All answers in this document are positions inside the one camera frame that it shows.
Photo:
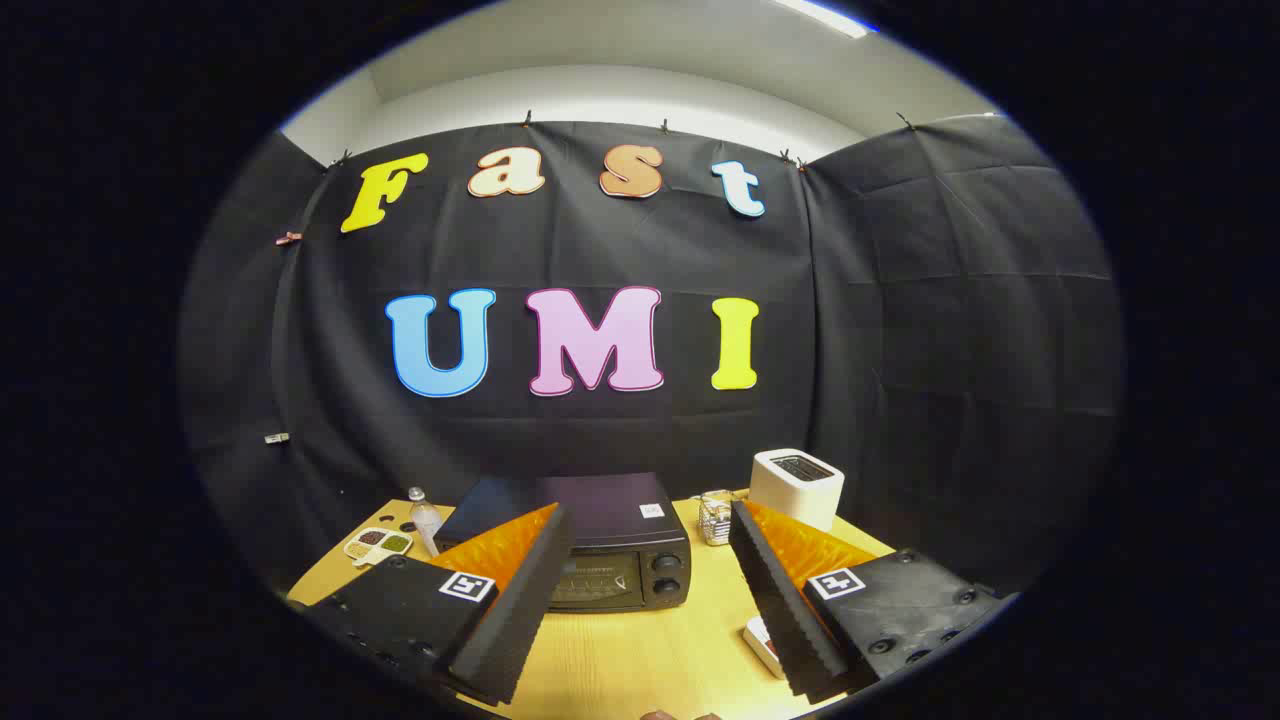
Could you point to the black backdrop cloth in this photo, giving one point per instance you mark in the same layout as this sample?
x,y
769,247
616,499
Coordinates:
x,y
900,350

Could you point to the white divided seed dish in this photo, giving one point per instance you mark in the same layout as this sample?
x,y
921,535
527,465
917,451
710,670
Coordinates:
x,y
378,545

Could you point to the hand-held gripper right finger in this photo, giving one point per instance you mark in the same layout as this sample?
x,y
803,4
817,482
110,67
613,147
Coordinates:
x,y
775,600

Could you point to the white pop-up toaster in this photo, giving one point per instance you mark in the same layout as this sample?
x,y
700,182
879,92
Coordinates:
x,y
790,490

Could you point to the white rectangular dish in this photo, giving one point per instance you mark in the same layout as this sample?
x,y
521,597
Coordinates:
x,y
760,640

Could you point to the black toaster oven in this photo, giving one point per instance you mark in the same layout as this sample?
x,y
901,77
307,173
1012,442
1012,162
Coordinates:
x,y
610,510

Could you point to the clear plastic bottle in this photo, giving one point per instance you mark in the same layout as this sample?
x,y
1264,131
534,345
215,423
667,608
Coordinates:
x,y
425,520

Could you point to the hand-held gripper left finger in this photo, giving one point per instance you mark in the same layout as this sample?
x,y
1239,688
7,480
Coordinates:
x,y
520,610

